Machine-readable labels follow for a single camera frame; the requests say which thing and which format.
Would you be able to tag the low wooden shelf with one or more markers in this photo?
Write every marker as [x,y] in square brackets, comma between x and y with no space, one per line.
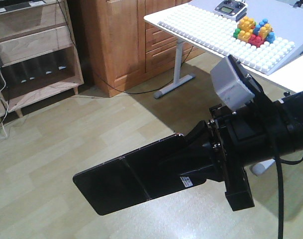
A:
[38,55]

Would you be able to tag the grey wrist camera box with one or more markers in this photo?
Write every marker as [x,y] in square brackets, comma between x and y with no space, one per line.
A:
[225,77]

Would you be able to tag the black smartphone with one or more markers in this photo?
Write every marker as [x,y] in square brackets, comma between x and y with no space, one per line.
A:
[132,178]

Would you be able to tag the wooden cabinet with drawers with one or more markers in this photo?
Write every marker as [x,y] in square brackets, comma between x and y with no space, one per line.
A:
[123,49]

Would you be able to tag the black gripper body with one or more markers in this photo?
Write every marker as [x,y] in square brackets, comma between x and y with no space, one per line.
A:
[239,138]

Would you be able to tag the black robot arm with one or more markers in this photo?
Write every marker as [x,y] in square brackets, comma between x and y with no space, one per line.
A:
[292,123]

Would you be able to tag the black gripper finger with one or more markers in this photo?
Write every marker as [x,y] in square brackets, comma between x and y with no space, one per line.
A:
[197,162]
[200,135]

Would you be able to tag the white studded building baseplate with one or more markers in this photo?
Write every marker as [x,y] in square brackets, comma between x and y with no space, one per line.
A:
[197,22]

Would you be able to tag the white desk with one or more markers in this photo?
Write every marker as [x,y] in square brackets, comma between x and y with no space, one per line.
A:
[250,126]

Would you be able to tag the colourful building block pile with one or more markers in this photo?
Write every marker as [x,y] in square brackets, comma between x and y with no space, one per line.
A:
[255,31]

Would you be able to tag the grey remote controller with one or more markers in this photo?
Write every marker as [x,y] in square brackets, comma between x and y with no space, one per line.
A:
[232,9]

